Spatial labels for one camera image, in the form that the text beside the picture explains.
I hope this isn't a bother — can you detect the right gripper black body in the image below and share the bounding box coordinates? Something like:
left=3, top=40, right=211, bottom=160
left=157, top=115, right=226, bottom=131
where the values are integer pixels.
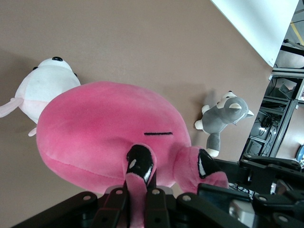
left=270, top=170, right=304, bottom=197

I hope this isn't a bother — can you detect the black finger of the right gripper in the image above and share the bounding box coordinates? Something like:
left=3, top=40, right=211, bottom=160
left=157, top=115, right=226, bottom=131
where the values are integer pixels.
left=215, top=158, right=302, bottom=190
left=198, top=182, right=304, bottom=228

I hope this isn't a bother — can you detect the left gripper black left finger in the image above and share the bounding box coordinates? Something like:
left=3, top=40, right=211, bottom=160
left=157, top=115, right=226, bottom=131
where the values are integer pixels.
left=14, top=187, right=130, bottom=228

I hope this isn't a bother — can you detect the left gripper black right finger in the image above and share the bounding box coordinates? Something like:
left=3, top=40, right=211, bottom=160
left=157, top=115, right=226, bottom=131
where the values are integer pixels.
left=144, top=189, right=241, bottom=228

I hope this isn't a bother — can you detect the pink round plush toy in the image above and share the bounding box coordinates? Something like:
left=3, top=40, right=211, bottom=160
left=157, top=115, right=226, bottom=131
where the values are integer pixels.
left=36, top=80, right=230, bottom=228

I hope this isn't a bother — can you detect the white pink plush toy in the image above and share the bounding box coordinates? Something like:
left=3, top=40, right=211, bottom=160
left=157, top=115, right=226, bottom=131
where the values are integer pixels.
left=0, top=56, right=82, bottom=137

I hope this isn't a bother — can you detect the grey white husky plush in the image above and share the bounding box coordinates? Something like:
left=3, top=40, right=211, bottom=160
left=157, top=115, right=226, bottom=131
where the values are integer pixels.
left=194, top=91, right=255, bottom=158

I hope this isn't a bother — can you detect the white board panel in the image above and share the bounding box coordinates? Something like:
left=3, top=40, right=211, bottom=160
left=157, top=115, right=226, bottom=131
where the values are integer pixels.
left=210, top=0, right=300, bottom=68

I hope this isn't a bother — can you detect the aluminium frame rack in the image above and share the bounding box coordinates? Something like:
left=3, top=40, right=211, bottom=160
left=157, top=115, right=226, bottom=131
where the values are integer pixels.
left=238, top=67, right=304, bottom=162

